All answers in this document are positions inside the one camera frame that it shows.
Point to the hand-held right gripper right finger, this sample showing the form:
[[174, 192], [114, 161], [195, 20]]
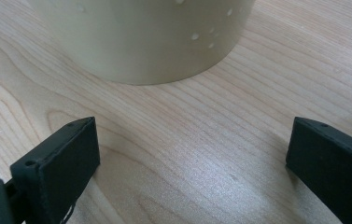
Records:
[[332, 161]]

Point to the pale round pedal bin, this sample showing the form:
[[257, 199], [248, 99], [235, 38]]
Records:
[[139, 37]]

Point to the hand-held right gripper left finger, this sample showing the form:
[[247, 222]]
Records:
[[61, 168]]

